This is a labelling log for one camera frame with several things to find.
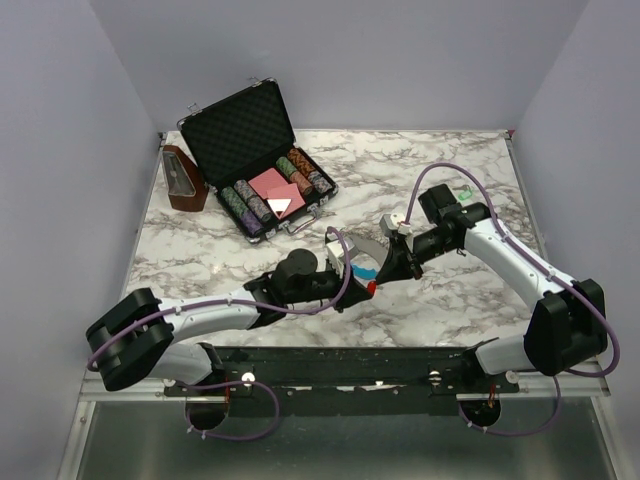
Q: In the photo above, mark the black mounting rail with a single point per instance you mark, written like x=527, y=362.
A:
x=341, y=381

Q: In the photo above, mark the black poker chip case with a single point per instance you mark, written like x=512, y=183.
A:
x=242, y=136

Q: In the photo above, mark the green key tag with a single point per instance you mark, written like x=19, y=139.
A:
x=465, y=194

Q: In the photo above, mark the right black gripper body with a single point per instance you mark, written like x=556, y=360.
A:
x=412, y=260

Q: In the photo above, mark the blue silver carabiner keyring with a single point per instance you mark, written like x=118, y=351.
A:
x=367, y=257

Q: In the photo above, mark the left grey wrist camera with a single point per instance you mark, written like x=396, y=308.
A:
x=336, y=254

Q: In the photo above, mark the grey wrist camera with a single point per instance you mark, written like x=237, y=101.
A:
x=336, y=254
x=392, y=224

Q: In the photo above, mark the white dealer button card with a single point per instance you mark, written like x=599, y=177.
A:
x=279, y=206

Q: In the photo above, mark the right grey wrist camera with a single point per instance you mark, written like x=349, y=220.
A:
x=392, y=224

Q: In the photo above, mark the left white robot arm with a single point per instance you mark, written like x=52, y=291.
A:
x=143, y=336

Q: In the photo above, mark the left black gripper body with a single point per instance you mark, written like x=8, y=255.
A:
x=325, y=285

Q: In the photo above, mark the red playing card deck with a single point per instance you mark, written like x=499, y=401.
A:
x=271, y=184

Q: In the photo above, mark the brown wooden metronome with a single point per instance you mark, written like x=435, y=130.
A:
x=187, y=191

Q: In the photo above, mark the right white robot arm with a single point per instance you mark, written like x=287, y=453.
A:
x=565, y=327

